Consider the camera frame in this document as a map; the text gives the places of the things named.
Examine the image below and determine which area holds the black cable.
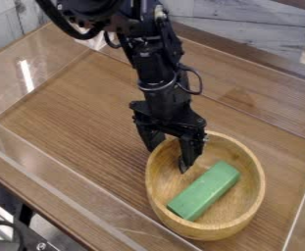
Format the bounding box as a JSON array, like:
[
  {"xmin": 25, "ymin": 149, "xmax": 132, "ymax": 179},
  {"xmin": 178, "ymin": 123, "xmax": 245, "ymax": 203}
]
[{"xmin": 33, "ymin": 0, "xmax": 112, "ymax": 41}]

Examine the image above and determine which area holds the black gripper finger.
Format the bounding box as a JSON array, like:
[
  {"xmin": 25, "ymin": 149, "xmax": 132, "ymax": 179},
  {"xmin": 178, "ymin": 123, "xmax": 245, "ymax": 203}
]
[
  {"xmin": 178, "ymin": 135, "xmax": 204, "ymax": 174},
  {"xmin": 135, "ymin": 121, "xmax": 164, "ymax": 152}
]

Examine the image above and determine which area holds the brown wooden bowl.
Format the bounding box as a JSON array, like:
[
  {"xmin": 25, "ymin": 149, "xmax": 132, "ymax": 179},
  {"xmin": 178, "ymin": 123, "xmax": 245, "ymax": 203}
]
[{"xmin": 145, "ymin": 131, "xmax": 266, "ymax": 241}]

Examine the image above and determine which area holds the green rectangular block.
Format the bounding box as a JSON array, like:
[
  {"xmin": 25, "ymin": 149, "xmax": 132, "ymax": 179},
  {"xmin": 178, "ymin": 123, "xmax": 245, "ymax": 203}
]
[{"xmin": 166, "ymin": 161, "xmax": 241, "ymax": 222}]

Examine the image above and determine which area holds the black table leg bracket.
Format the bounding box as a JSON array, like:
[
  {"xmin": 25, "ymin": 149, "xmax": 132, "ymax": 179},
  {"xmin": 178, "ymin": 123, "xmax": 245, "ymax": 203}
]
[{"xmin": 0, "ymin": 202, "xmax": 60, "ymax": 251}]

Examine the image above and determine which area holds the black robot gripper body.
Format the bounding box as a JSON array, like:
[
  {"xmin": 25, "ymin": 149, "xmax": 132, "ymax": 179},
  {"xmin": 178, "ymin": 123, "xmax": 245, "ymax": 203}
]
[{"xmin": 129, "ymin": 82, "xmax": 207, "ymax": 139}]

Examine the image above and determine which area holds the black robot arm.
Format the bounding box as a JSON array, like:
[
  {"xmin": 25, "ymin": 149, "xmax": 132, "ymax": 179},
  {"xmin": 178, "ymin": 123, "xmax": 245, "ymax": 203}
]
[{"xmin": 54, "ymin": 0, "xmax": 206, "ymax": 173}]

